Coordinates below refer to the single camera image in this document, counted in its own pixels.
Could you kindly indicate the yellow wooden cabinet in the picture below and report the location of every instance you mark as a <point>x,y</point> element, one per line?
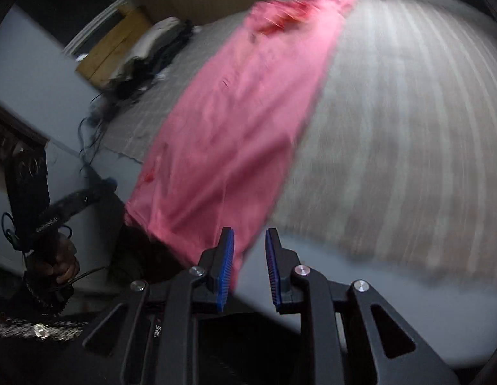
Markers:
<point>108,48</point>

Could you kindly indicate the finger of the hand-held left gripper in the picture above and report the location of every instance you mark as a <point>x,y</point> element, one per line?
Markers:
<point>92,194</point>

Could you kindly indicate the pile of dark clothes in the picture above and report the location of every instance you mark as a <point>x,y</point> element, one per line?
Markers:
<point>152,48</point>

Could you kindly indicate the pink cloth garment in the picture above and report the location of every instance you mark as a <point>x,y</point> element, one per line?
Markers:
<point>240,108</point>

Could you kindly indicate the person's left hand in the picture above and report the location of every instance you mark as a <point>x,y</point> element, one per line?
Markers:
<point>64,260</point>

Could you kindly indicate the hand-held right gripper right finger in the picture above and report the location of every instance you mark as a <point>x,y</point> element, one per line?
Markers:
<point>272,268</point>

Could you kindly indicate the striped beige bed sheet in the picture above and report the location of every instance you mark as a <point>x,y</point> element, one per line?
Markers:
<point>393,128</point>

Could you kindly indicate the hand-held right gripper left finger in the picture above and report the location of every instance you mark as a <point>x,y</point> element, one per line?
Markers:
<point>226,266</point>

